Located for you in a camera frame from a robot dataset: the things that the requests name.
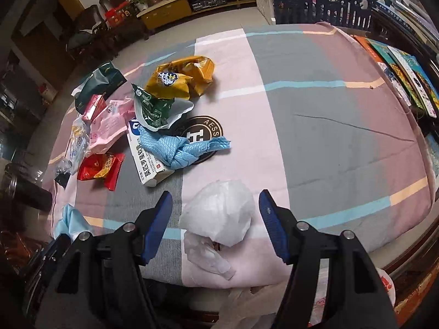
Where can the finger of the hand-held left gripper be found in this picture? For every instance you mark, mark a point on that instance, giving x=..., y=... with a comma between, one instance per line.
x=55, y=250

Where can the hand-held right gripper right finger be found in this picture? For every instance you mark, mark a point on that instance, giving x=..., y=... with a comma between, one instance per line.
x=274, y=226

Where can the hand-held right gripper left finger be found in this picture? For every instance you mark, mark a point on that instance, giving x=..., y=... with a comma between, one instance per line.
x=157, y=226

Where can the white red-print plastic bag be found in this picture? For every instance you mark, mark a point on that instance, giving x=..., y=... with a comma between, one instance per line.
x=386, y=284

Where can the light blue face mask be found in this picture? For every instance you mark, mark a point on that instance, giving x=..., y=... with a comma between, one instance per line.
x=70, y=221

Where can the clear crumpled plastic wrap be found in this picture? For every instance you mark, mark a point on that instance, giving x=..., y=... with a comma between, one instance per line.
x=205, y=257

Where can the white medicine box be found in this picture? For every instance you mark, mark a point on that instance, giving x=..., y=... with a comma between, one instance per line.
x=147, y=164

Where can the dark round stool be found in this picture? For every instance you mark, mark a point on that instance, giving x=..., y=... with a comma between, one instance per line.
x=24, y=188

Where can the knotted light blue cloth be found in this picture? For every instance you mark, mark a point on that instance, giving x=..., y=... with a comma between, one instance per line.
x=178, y=149

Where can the red yellow snack wrapper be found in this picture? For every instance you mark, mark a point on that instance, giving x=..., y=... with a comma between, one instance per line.
x=99, y=168

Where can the plaid pink grey blanket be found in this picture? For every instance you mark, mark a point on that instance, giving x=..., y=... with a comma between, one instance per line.
x=308, y=126

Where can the white crumpled packet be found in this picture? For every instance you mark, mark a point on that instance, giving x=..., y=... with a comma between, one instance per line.
x=78, y=144

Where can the pink tissue packet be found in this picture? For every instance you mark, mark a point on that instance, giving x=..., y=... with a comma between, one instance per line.
x=111, y=123

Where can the green white snack bag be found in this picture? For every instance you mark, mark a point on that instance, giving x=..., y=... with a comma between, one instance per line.
x=154, y=109

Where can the small red box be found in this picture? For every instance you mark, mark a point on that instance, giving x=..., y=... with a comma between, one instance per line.
x=93, y=108

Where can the yellow snack bag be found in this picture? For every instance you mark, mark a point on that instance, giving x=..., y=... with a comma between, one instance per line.
x=175, y=78

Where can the dark green foil bag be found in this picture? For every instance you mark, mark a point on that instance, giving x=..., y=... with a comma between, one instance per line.
x=99, y=82

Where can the dark wooden armchair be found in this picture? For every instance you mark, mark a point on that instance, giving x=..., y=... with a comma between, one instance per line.
x=92, y=37

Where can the row of picture books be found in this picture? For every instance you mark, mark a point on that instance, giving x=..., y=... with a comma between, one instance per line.
x=408, y=75

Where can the red gift box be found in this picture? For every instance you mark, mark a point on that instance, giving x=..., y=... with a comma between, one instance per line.
x=118, y=13

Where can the yellow wooden media cabinet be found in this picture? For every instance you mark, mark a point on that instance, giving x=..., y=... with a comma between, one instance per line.
x=171, y=10

